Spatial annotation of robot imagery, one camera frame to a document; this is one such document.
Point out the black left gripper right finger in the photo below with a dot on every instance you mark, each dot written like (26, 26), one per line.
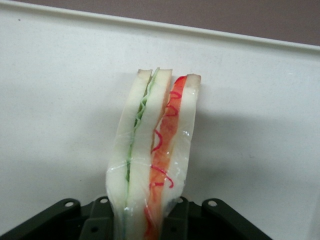
(185, 220)

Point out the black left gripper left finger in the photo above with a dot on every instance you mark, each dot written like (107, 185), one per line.
(100, 222)

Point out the triangle sandwich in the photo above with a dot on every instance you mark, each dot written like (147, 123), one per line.
(150, 150)

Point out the beige plastic tray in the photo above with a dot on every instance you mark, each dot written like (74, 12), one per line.
(50, 100)

